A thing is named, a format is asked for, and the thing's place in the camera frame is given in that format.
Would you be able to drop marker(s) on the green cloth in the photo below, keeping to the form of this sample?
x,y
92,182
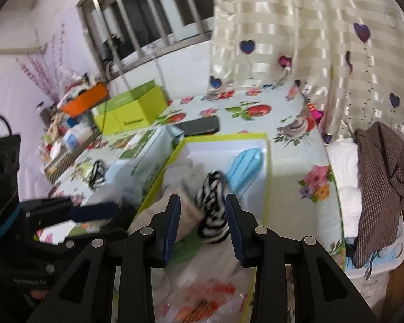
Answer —
x,y
188,249

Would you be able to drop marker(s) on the floral fruit print tablecloth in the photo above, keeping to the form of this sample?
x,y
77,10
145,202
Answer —
x,y
289,161

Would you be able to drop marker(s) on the white blue tissue pack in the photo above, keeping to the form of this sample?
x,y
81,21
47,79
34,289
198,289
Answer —
x,y
74,139

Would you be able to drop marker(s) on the red patterned plastic packet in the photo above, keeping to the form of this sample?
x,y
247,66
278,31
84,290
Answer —
x,y
208,296

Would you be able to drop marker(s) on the black smartphone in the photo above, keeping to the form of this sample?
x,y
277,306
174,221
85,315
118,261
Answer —
x,y
198,126

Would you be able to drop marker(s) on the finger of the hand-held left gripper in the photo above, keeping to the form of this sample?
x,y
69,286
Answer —
x,y
94,211
70,244

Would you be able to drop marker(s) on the white plastic bin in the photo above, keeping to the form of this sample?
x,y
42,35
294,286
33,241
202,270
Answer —
x,y
373,276

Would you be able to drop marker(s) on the black white striped sock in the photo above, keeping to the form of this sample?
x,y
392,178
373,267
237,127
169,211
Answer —
x,y
97,175
212,215

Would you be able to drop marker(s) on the pink branch wall decal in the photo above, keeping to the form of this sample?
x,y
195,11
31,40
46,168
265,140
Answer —
x,y
43,74

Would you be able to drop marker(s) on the white bedding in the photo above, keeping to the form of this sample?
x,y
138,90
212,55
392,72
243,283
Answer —
x,y
343,175

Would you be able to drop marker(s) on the white wall pipe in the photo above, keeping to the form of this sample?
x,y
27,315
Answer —
x,y
16,49

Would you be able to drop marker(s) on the barred window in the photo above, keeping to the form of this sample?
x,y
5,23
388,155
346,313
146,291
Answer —
x,y
138,6

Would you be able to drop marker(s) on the black white striped box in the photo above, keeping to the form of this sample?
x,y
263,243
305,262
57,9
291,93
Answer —
x,y
59,166

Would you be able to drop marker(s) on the blue face mask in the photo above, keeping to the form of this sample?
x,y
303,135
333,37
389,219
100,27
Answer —
x,y
245,168

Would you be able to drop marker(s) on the brown checked shirt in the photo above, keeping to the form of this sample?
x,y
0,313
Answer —
x,y
380,181

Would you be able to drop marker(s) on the brown wooden furniture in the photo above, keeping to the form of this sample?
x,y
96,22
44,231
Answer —
x,y
402,286

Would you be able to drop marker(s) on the lime green cardboard box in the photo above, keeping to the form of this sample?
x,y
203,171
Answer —
x,y
134,117

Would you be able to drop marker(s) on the lime edged white tray box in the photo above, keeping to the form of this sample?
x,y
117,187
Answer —
x,y
215,151

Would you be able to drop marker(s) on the cream heart print curtain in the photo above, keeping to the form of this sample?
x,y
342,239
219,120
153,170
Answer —
x,y
289,23

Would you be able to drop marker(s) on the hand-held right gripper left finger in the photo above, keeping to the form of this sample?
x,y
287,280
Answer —
x,y
173,222

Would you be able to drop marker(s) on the beige bandage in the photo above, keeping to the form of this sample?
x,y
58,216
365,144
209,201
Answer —
x,y
188,215

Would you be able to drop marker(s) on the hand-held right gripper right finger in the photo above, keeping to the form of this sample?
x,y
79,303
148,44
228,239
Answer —
x,y
235,228

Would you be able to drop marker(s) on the light blue wet wipes pack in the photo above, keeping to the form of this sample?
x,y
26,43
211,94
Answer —
x,y
141,161

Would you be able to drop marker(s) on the orange box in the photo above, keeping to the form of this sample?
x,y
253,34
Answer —
x,y
87,99

